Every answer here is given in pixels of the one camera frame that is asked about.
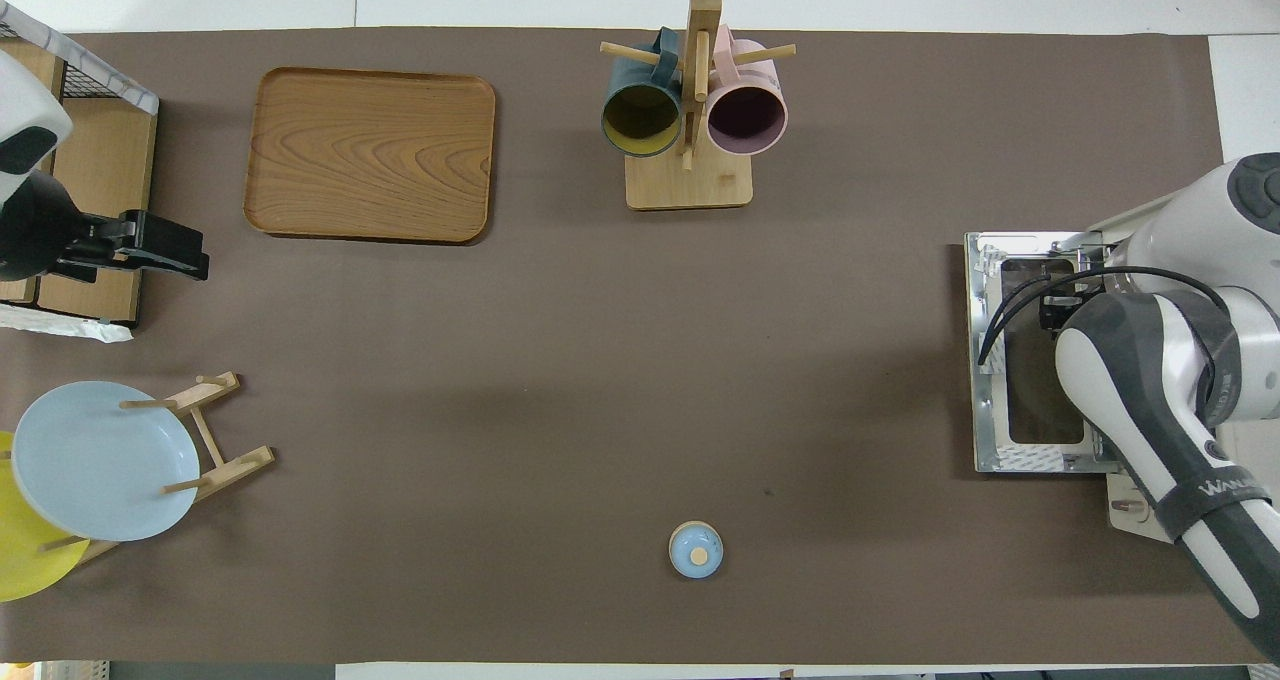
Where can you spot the wooden serving tray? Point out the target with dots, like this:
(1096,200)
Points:
(370,155)

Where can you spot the brown table mat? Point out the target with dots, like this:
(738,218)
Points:
(500,360)

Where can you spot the pink mug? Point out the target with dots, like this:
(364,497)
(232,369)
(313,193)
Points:
(745,115)

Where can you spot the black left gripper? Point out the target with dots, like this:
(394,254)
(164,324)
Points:
(150,238)

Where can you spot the cream oven knob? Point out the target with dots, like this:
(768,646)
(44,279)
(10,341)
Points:
(1130,507)

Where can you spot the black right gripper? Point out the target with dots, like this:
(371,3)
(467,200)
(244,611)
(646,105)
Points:
(1060,308)

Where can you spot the dark blue mug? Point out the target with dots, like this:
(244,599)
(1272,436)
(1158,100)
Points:
(640,120)

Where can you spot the white checked cloth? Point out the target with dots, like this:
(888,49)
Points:
(100,68)

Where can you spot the glass oven door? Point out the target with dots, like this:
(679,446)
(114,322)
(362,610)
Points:
(990,430)

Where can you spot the yellow plate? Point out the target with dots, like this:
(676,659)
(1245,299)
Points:
(25,560)

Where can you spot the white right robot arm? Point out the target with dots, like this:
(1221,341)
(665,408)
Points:
(1130,390)

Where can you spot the wooden mug rack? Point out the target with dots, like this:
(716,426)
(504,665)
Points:
(690,185)

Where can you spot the light blue plate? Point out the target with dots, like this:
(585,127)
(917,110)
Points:
(100,460)

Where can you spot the wooden plate rack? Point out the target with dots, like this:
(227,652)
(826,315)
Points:
(235,468)

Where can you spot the cream toaster oven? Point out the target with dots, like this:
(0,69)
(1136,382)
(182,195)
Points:
(1125,530)

